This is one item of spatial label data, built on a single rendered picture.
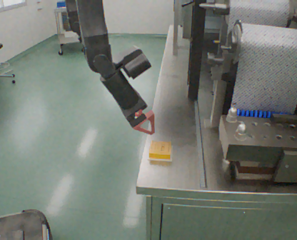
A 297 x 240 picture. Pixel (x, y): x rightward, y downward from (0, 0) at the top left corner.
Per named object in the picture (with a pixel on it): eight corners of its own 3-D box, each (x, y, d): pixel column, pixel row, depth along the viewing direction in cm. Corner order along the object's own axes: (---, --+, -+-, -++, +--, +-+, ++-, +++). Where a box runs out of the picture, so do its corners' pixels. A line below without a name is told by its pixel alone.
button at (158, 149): (150, 145, 87) (150, 140, 85) (170, 146, 86) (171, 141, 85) (148, 158, 81) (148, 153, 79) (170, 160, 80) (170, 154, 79)
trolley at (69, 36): (59, 46, 550) (53, 1, 497) (83, 43, 565) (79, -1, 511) (58, 56, 476) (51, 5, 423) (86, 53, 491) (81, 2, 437)
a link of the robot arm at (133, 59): (84, 51, 60) (90, 61, 53) (121, 25, 60) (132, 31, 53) (110, 85, 67) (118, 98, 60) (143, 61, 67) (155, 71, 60)
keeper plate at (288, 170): (272, 177, 71) (283, 149, 65) (300, 178, 70) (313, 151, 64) (274, 183, 69) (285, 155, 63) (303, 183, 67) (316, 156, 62)
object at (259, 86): (229, 111, 83) (238, 61, 74) (292, 116, 81) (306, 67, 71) (230, 112, 83) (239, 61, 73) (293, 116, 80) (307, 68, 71)
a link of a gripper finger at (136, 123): (155, 118, 73) (141, 96, 67) (165, 131, 67) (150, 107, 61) (137, 131, 73) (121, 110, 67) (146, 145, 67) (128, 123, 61)
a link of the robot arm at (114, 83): (95, 73, 62) (99, 81, 57) (117, 57, 62) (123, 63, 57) (109, 91, 66) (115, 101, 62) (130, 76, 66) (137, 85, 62)
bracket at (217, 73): (203, 121, 100) (211, 48, 84) (218, 122, 100) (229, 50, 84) (203, 128, 96) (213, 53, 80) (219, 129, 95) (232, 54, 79)
